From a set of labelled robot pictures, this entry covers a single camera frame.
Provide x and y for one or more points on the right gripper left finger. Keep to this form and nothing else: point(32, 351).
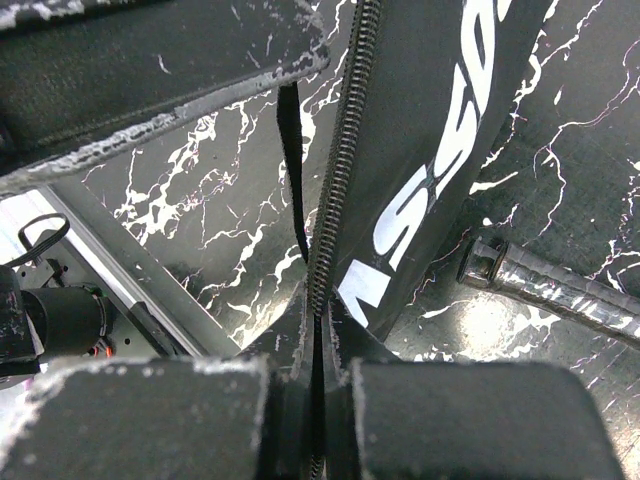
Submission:
point(212, 411)

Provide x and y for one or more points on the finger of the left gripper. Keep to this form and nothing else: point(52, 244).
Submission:
point(83, 81)

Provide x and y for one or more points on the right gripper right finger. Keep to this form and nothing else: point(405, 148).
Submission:
point(386, 418)

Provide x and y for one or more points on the black Crossway racket bag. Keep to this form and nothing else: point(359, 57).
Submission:
point(426, 88)

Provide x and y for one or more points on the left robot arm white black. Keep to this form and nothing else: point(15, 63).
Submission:
point(146, 156)

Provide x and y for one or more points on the black badminton racket lower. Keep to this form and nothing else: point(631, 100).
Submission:
point(504, 268)

